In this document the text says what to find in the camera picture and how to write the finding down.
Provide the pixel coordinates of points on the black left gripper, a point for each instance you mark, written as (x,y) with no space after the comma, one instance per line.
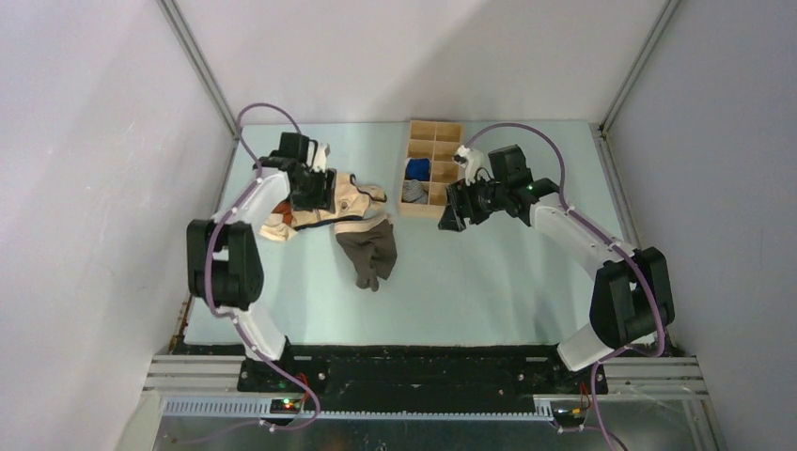
(325,197)

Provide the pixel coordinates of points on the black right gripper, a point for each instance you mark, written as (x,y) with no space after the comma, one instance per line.
(460,194)

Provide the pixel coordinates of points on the brown boxer briefs beige waistband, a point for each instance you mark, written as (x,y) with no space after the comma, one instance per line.
(370,246)

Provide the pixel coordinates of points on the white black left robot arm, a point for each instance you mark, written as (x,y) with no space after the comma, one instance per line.
(223,264)

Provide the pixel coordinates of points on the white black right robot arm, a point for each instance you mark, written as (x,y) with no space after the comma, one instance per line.
(631,296)

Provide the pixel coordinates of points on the beige underwear pile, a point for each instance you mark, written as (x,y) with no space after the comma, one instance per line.
(351,201)

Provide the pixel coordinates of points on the striped grey rolled underwear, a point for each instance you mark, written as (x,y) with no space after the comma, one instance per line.
(414,192)

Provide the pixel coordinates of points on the blue rolled underwear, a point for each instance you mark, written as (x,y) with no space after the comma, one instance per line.
(417,169)

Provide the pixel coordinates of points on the wooden compartment organizer box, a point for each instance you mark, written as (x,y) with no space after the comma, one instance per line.
(437,141)

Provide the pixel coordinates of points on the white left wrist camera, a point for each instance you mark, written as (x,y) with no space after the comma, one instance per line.
(318,163)

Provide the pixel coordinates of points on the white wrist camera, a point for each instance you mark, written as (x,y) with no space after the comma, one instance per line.
(318,163)
(471,160)

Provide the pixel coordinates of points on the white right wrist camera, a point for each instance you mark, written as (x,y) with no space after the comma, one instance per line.
(471,160)

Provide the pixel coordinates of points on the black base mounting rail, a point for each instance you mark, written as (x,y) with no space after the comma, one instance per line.
(415,379)

